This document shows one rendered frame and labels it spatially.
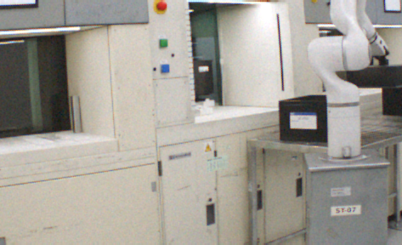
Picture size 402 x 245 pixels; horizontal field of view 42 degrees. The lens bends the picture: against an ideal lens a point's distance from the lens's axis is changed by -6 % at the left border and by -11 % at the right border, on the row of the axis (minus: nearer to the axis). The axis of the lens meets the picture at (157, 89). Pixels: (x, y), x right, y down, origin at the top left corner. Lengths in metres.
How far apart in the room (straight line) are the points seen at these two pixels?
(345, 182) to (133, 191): 0.85
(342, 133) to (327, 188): 0.19
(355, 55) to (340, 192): 0.46
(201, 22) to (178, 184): 1.02
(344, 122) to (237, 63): 1.21
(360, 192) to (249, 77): 1.24
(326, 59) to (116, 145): 0.86
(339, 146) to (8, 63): 1.41
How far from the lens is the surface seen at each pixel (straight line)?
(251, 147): 2.47
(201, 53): 3.35
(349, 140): 1.88
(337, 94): 1.86
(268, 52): 2.77
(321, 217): 1.85
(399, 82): 2.54
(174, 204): 2.31
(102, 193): 2.12
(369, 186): 1.84
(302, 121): 2.33
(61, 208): 2.06
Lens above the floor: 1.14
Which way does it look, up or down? 3 degrees down
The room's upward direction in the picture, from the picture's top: 4 degrees counter-clockwise
